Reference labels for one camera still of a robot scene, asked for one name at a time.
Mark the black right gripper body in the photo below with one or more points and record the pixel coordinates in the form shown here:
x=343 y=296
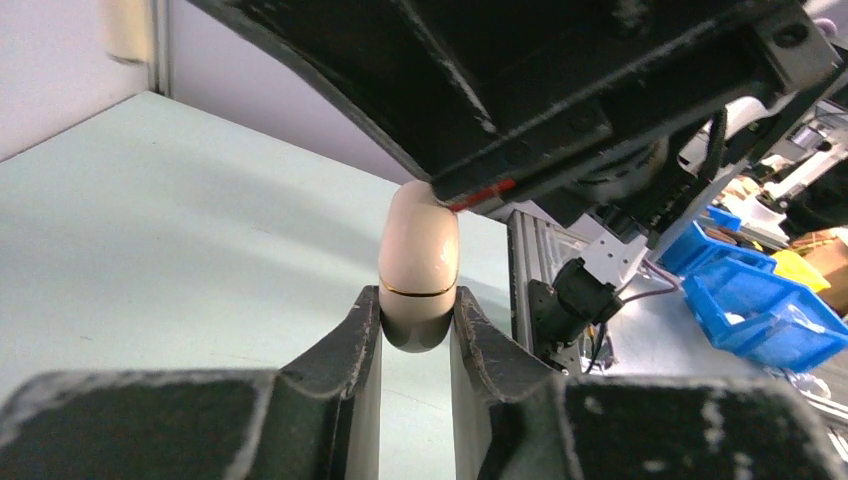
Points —
x=611 y=146

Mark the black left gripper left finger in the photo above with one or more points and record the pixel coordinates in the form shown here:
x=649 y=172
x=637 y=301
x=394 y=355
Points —
x=318 y=417

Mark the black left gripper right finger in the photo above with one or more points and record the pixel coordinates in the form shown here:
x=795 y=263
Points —
x=514 y=417

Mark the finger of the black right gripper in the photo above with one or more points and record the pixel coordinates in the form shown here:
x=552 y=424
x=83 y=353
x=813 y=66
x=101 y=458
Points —
x=616 y=76
x=458 y=91

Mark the beige square earbud case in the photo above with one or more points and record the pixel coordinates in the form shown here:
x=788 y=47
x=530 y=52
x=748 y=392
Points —
x=418 y=269

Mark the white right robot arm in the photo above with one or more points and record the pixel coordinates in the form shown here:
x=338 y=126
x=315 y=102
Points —
x=586 y=288

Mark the blue plastic storage bin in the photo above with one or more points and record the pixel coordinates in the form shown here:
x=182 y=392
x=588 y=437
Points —
x=762 y=317

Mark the yellow plastic storage bin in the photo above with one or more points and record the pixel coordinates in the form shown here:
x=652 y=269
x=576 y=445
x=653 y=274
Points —
x=792 y=266

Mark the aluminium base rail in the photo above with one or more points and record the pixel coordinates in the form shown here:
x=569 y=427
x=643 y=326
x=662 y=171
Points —
x=537 y=251

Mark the right aluminium frame post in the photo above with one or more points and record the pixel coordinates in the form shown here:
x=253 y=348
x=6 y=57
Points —
x=138 y=32

